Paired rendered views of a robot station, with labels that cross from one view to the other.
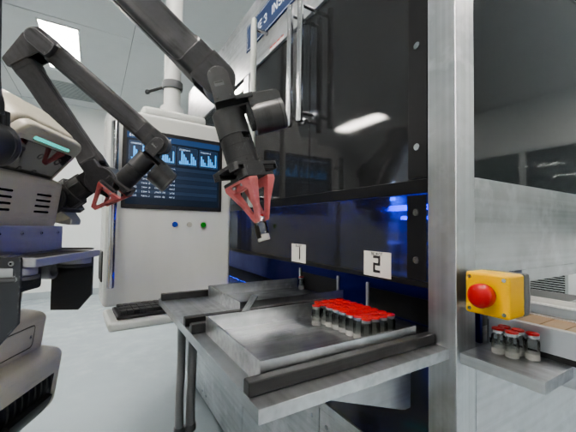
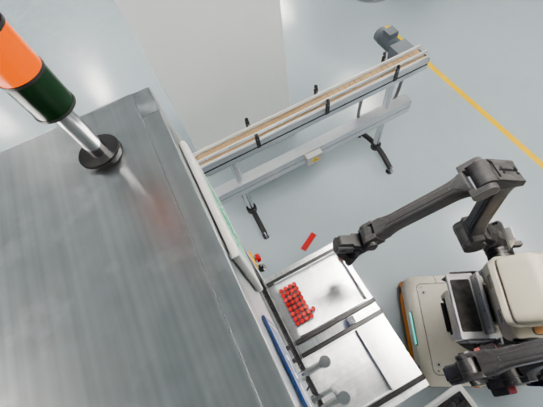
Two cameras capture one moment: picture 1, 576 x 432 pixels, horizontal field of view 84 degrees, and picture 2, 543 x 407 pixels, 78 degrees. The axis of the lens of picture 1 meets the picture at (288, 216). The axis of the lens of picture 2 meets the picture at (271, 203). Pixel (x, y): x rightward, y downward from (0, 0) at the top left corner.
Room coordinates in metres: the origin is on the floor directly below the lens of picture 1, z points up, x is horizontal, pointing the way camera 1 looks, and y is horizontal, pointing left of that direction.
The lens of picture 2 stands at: (0.98, -0.04, 2.47)
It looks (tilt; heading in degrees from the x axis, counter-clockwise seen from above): 63 degrees down; 199
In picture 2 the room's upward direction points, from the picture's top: 16 degrees counter-clockwise
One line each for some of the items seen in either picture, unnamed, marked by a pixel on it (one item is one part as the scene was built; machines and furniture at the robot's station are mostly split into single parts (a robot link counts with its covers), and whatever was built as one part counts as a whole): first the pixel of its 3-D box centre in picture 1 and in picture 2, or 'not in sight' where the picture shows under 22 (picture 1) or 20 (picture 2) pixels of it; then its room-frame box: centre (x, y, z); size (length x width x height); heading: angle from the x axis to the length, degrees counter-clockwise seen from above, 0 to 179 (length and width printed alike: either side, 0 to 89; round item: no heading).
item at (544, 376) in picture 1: (518, 363); not in sight; (0.57, -0.41, 0.87); 0.14 x 0.13 x 0.02; 121
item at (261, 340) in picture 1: (307, 329); (319, 291); (0.66, -0.04, 0.90); 0.34 x 0.26 x 0.04; 121
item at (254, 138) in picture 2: not in sight; (288, 118); (-0.34, -0.24, 0.92); 1.90 x 0.15 x 0.16; 121
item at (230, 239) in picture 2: not in sight; (224, 222); (0.77, -0.20, 1.96); 0.21 x 0.01 x 0.21; 31
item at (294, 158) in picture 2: not in sight; (311, 150); (-0.42, -0.11, 0.49); 1.60 x 0.08 x 0.12; 121
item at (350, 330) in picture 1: (339, 320); (302, 300); (0.70, -0.12, 0.90); 0.18 x 0.02 x 0.05; 31
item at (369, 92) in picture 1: (357, 79); (268, 309); (0.84, -0.18, 1.50); 0.43 x 0.01 x 0.59; 31
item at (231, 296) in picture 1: (273, 293); (338, 379); (1.01, 0.04, 0.90); 0.34 x 0.26 x 0.04; 121
